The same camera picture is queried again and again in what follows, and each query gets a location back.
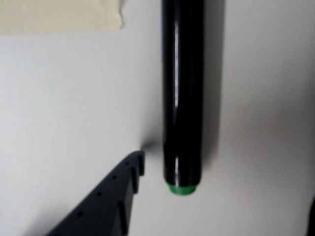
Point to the navy gripper finger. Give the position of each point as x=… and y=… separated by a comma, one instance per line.
x=103, y=209

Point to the green and black marker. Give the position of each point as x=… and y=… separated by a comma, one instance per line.
x=187, y=86

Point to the black fabric bag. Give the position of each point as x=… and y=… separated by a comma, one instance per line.
x=312, y=216

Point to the long beige masking tape strip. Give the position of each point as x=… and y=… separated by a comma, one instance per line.
x=61, y=14

